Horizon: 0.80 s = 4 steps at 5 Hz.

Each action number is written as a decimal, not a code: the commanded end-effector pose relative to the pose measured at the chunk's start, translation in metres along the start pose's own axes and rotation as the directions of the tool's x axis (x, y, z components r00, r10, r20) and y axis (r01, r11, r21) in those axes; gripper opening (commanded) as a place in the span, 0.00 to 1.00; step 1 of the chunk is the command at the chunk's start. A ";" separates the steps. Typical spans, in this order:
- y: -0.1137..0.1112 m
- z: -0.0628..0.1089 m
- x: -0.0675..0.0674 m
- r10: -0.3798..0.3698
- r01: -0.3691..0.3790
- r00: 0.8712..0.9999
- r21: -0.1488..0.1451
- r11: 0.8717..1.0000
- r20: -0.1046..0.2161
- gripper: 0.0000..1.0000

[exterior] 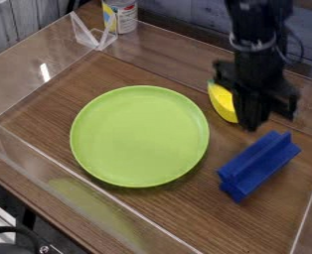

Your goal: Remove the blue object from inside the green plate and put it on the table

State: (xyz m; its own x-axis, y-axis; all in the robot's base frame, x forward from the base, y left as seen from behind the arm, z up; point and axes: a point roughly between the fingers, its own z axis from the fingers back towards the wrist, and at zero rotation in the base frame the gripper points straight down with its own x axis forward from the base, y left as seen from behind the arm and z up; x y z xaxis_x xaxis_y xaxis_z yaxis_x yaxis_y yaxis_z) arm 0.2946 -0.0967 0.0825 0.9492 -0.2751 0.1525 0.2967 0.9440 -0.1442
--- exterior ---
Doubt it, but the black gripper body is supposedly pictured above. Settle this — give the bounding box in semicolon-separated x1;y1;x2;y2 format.
214;46;300;103

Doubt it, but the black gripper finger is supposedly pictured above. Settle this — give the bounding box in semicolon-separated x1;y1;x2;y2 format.
272;96;298;120
234;87;270;132

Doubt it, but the blue block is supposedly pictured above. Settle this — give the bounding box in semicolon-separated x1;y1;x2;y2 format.
218;131;301;202

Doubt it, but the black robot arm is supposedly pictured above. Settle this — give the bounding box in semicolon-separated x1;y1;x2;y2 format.
214;0;300;132

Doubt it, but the green round plate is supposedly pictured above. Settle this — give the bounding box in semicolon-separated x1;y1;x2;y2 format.
71;85;210;188

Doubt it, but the yellow toy banana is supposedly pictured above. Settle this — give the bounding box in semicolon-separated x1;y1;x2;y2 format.
207;79;238;123

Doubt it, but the white yellow can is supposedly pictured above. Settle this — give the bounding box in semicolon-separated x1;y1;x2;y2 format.
102;0;138;34

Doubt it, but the clear acrylic enclosure wall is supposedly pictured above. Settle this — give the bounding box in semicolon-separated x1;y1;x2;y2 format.
0;13;203;254

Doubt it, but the black cable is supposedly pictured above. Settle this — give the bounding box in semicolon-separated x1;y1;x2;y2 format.
0;226;43;254

